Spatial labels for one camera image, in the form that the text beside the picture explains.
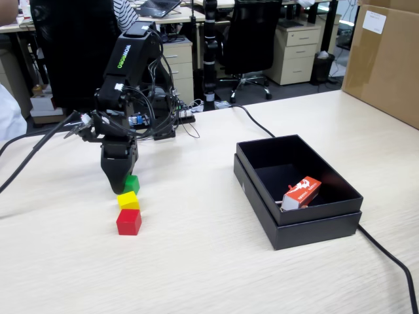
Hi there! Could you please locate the thick black camera cable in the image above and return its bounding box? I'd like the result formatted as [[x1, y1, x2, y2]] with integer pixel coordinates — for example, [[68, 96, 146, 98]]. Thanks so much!
[[0, 111, 79, 194]]

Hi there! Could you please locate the person in striped shirt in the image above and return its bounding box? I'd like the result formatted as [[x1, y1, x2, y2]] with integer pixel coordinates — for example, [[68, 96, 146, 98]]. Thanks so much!
[[112, 0, 141, 34]]

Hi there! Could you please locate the beige drawer pedestal with lock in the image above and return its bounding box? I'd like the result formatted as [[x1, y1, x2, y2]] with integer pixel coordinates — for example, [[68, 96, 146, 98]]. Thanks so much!
[[263, 24, 323, 87]]

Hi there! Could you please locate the red wooden cube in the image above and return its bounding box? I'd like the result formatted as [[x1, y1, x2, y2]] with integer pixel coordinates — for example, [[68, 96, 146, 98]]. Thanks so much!
[[115, 208, 143, 236]]

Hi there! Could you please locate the thin black wire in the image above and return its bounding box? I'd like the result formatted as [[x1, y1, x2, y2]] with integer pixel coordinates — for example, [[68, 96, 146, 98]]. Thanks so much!
[[179, 120, 202, 139]]

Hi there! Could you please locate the small wrist camera board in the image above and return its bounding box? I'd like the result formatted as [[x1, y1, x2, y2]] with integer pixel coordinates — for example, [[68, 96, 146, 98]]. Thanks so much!
[[63, 110, 96, 143]]

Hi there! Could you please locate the long black power cable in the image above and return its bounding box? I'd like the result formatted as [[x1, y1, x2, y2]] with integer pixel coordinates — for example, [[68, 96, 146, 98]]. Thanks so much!
[[227, 103, 419, 314]]

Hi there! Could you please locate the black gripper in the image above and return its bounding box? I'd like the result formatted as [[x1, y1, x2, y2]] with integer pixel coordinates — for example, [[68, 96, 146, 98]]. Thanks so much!
[[99, 136, 139, 195]]

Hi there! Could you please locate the black trash bin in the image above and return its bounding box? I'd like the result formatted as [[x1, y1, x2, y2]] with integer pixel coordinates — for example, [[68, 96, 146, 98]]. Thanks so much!
[[310, 50, 337, 86]]

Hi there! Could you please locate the white desk with laptop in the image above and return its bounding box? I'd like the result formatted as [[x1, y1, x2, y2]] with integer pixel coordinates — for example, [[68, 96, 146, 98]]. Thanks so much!
[[137, 5, 210, 26]]

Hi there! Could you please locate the black pole with white bands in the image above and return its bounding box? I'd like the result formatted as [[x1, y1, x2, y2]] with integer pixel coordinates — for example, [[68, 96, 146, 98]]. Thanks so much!
[[202, 0, 220, 112]]

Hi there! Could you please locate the green wooden cube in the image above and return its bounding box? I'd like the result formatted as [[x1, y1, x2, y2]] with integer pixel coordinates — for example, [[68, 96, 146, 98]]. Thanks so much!
[[123, 175, 141, 195]]

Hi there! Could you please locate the small white storage box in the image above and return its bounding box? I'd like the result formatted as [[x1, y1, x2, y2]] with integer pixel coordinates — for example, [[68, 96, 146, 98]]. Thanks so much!
[[29, 84, 66, 127]]

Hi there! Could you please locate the bare background forearm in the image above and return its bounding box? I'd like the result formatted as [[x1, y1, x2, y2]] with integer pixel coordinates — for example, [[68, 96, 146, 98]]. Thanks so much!
[[0, 0, 20, 26]]

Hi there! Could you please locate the black keyboard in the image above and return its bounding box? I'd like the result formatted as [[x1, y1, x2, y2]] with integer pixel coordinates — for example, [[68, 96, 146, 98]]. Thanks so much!
[[277, 19, 306, 29]]

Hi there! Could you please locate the black open box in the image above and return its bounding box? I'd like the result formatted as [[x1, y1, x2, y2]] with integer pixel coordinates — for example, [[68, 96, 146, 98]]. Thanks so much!
[[232, 153, 363, 251]]

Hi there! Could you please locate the black office chair with castors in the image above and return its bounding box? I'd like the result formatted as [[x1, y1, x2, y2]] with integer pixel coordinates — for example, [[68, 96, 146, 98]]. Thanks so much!
[[215, 0, 283, 104]]

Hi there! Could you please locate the large brown cardboard box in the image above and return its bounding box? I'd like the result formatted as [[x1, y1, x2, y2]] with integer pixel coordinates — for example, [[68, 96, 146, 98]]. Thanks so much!
[[340, 0, 419, 130]]

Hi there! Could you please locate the black desk leg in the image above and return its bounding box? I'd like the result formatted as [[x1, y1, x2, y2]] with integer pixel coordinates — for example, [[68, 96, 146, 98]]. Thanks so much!
[[318, 0, 340, 55]]

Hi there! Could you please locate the black laptop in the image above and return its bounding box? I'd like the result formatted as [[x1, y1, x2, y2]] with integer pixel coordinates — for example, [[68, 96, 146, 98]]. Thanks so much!
[[134, 0, 183, 20]]

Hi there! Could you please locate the white shipping label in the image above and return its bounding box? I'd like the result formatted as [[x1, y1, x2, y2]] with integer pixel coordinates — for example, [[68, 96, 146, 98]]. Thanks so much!
[[361, 9, 388, 35]]

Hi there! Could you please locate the small orange white carton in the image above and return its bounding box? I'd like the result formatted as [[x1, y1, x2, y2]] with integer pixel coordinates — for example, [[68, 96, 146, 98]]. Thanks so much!
[[280, 175, 323, 212]]

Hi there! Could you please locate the person in white shirt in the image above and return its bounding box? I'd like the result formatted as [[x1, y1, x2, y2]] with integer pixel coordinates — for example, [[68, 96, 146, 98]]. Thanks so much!
[[0, 82, 28, 143]]

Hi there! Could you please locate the black curved cable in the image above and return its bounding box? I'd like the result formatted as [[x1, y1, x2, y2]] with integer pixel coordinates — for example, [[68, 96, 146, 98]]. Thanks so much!
[[0, 125, 71, 158]]

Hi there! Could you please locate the black mesh office chair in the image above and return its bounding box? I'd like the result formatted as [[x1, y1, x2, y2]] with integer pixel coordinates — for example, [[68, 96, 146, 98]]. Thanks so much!
[[29, 0, 124, 114]]

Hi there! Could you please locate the black cardboard box tray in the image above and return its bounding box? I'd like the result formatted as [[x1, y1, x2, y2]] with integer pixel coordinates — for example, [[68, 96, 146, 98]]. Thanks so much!
[[235, 133, 365, 227]]

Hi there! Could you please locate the yellow wooden cube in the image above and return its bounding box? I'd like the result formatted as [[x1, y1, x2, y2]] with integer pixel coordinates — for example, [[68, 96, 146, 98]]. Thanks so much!
[[117, 190, 141, 211]]

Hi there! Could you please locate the black power strip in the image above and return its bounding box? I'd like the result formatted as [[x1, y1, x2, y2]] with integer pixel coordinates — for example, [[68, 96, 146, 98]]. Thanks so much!
[[176, 109, 198, 125]]

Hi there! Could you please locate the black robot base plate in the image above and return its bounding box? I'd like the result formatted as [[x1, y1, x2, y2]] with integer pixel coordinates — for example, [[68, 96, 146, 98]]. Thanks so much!
[[151, 122, 178, 142]]

